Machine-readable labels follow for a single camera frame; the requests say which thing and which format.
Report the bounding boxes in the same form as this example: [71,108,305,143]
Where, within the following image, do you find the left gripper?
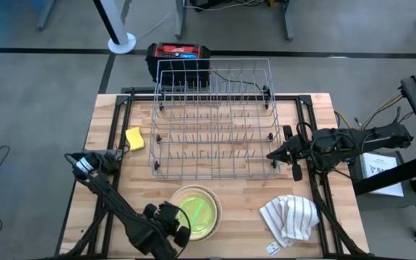
[142,201,191,250]

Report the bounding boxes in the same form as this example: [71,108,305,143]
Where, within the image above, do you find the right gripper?
[266,124,316,183]

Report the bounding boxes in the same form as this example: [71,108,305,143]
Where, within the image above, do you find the green translucent plate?
[170,190,219,241]

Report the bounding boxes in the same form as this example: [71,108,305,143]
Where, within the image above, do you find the yellow white-patterned plate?
[168,184,224,242]

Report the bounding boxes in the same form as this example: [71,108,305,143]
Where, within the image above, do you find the white striped dish towel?
[259,194,320,248]

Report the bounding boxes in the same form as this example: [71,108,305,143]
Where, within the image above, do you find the yellow sponge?
[125,126,146,152]

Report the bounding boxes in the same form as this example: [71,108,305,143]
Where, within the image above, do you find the small white tag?
[266,241,282,256]

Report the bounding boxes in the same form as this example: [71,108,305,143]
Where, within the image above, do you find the white paper booklet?
[359,152,404,198]

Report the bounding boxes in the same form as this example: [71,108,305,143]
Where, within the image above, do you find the grey desk leg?
[36,0,57,32]
[283,0,298,41]
[174,0,188,40]

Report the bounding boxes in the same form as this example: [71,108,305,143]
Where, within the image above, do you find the red black power station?
[146,42,212,87]

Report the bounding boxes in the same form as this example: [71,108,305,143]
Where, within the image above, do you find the white tower fan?
[92,0,137,55]

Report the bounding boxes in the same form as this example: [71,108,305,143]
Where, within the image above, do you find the grey wire dish rack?
[148,57,285,181]

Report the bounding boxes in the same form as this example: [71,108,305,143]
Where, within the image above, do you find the black metal table frame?
[54,86,371,259]

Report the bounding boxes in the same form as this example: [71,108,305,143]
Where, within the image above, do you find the yellow cable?
[334,90,406,131]

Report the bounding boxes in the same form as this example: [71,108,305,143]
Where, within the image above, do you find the white floor cable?
[135,9,176,39]

